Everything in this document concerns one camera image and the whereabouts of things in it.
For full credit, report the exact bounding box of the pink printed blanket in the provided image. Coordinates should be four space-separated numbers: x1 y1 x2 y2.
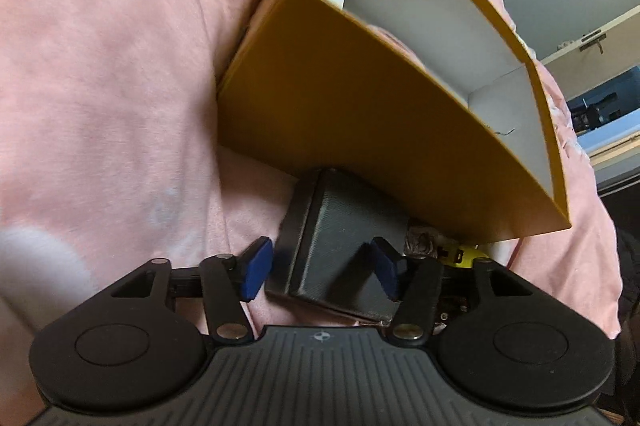
0 0 623 426

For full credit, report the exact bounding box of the orange cardboard box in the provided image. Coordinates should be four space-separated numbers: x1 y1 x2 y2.
216 0 572 243

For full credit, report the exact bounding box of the cream door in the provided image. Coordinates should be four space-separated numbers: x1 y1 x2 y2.
537 6 640 66

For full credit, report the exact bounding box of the yellow plush toy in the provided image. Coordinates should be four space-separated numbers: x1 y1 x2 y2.
440 242 493 267

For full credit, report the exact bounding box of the door handle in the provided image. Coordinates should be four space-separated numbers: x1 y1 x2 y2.
580 28 608 54

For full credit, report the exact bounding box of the dark grey ribbed box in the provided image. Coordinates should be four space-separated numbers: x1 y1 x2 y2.
264 167 416 322

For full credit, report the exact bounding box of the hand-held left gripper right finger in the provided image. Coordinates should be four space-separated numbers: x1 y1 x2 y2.
369 237 533 344

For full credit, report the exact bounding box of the pink pouch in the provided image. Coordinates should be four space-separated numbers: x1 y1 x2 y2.
367 23 426 74

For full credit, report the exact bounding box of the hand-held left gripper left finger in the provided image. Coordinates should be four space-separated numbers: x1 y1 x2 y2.
107 237 275 344

